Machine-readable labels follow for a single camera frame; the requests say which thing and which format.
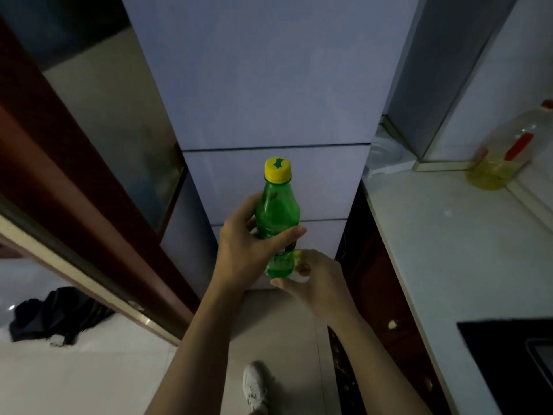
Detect person's right hand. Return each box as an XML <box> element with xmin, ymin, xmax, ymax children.
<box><xmin>270</xmin><ymin>249</ymin><xmax>360</xmax><ymax>327</ymax></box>

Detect person's left hand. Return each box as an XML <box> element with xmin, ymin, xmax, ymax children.
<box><xmin>212</xmin><ymin>192</ymin><xmax>308</xmax><ymax>293</ymax></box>

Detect green bottle with yellow cap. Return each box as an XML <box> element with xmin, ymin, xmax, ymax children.
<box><xmin>255</xmin><ymin>156</ymin><xmax>301</xmax><ymax>280</ymax></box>

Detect person's right forearm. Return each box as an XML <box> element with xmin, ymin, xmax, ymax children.
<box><xmin>327</xmin><ymin>308</ymin><xmax>434</xmax><ymax>415</ymax></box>

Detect person's left forearm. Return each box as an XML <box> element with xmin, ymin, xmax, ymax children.
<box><xmin>144</xmin><ymin>274</ymin><xmax>250</xmax><ymax>415</ymax></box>

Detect dark brown kitchen cabinet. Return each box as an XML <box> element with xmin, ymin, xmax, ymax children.
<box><xmin>327</xmin><ymin>181</ymin><xmax>455</xmax><ymax>415</ymax></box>

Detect white shoe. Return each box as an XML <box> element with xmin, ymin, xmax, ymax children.
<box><xmin>241</xmin><ymin>361</ymin><xmax>276</xmax><ymax>415</ymax></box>

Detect white refrigerator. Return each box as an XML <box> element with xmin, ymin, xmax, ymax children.
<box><xmin>120</xmin><ymin>0</ymin><xmax>422</xmax><ymax>291</ymax></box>

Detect brown wooden glass door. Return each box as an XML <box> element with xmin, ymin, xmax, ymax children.
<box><xmin>0</xmin><ymin>0</ymin><xmax>200</xmax><ymax>346</ymax></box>

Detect dark crumpled cloth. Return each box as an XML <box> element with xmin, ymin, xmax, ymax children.
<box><xmin>9</xmin><ymin>287</ymin><xmax>116</xmax><ymax>346</ymax></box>

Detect black cooktop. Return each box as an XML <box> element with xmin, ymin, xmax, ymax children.
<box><xmin>457</xmin><ymin>317</ymin><xmax>553</xmax><ymax>415</ymax></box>

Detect clear cooking oil jug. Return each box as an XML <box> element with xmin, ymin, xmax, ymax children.
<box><xmin>466</xmin><ymin>99</ymin><xmax>553</xmax><ymax>191</ymax></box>

